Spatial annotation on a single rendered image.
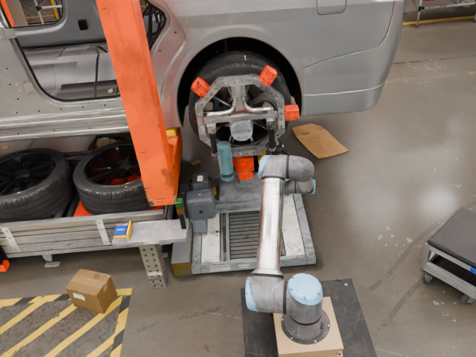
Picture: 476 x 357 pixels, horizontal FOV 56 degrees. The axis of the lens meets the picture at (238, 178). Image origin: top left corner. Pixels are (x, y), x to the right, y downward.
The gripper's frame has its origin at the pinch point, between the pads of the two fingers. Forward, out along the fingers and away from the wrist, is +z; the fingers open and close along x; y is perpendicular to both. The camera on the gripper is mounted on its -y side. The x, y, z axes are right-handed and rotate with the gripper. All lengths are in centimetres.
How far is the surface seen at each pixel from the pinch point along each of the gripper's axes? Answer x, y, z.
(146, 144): -29, -74, -42
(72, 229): -117, -73, -34
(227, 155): -19.1, -25.1, -18.6
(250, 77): 24, -44, -5
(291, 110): 24.6, -10.3, -5.7
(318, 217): -25, 65, -7
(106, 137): -155, -65, 136
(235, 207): -57, 14, -4
